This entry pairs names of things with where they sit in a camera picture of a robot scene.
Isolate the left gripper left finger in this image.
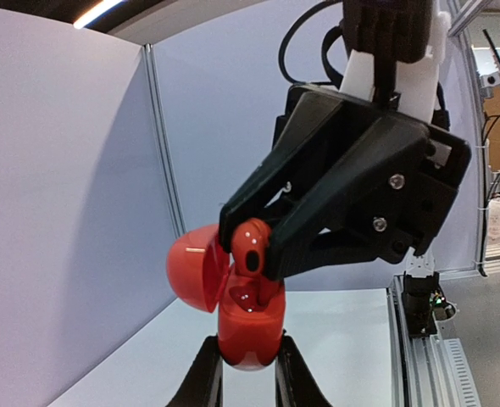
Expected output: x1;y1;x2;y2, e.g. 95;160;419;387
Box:
169;336;223;407

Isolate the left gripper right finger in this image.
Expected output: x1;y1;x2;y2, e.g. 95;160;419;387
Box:
275;334;331;407

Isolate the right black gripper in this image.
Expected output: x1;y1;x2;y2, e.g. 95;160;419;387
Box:
219;86;471;280

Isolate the red charging case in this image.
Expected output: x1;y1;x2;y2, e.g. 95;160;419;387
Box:
166;224;286;371

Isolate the red earbud front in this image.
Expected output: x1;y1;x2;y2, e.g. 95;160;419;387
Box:
226;218;276;310

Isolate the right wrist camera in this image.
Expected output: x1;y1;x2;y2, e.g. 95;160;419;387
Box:
340;1;451;124

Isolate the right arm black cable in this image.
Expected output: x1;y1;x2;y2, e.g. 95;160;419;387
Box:
278;0;353;88

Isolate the aluminium front rail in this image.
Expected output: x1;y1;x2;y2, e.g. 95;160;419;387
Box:
386;275;481;406

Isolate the right aluminium corner post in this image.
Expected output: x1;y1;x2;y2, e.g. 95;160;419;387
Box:
142;43;186;237

